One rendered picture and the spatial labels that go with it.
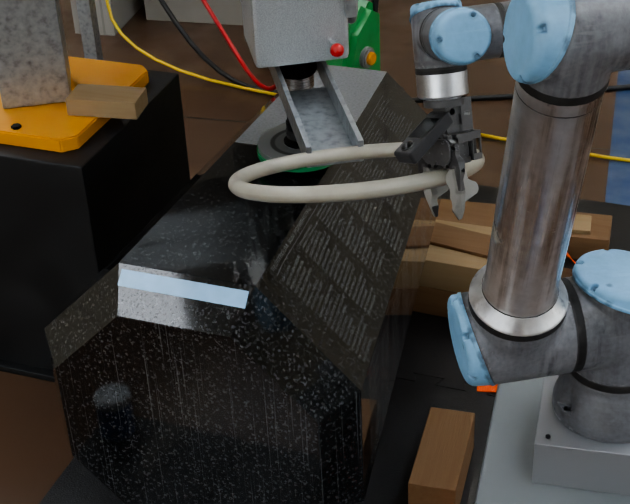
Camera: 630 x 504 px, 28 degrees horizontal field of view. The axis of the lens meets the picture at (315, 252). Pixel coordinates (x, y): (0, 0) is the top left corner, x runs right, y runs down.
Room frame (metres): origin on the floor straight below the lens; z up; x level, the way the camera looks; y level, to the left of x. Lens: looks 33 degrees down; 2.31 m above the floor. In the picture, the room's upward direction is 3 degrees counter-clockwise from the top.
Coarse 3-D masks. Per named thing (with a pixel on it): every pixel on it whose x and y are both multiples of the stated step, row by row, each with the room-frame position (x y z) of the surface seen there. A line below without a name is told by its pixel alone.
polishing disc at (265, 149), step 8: (272, 128) 2.82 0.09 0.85; (280, 128) 2.82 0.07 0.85; (264, 136) 2.78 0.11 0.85; (272, 136) 2.78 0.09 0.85; (280, 136) 2.77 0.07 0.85; (264, 144) 2.74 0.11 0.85; (272, 144) 2.73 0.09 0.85; (280, 144) 2.73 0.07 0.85; (264, 152) 2.70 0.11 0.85; (272, 152) 2.69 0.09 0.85; (280, 152) 2.69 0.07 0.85; (288, 152) 2.69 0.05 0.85; (296, 152) 2.69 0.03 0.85
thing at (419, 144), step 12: (432, 120) 1.95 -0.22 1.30; (444, 120) 1.95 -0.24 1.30; (420, 132) 1.93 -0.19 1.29; (432, 132) 1.92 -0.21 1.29; (408, 144) 1.91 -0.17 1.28; (420, 144) 1.90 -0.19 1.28; (432, 144) 1.92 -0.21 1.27; (396, 156) 1.91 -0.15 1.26; (408, 156) 1.89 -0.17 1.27; (420, 156) 1.89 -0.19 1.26
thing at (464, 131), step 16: (448, 112) 1.96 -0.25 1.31; (464, 112) 1.98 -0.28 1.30; (448, 128) 1.95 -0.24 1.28; (464, 128) 1.97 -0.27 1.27; (448, 144) 1.92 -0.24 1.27; (464, 144) 1.95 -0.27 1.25; (480, 144) 1.96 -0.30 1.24; (432, 160) 1.94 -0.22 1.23; (448, 160) 1.91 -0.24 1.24; (464, 160) 1.94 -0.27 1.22
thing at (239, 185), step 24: (384, 144) 2.30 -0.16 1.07; (264, 168) 2.20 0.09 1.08; (288, 168) 2.25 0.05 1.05; (480, 168) 2.01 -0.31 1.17; (240, 192) 1.98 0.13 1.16; (264, 192) 1.93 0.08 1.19; (288, 192) 1.90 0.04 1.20; (312, 192) 1.88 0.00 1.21; (336, 192) 1.87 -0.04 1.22; (360, 192) 1.86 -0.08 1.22; (384, 192) 1.87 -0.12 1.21; (408, 192) 1.88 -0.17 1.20
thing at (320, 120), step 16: (320, 64) 2.70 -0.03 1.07; (288, 96) 2.52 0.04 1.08; (304, 96) 2.61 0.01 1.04; (320, 96) 2.60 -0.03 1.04; (336, 96) 2.52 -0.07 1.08; (288, 112) 2.50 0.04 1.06; (304, 112) 2.53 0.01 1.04; (320, 112) 2.52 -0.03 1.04; (336, 112) 2.52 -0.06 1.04; (304, 128) 2.45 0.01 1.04; (320, 128) 2.45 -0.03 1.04; (336, 128) 2.44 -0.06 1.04; (352, 128) 2.36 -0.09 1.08; (304, 144) 2.30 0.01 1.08; (320, 144) 2.38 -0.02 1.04; (336, 144) 2.37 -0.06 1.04; (352, 144) 2.36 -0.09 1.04; (352, 160) 2.30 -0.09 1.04
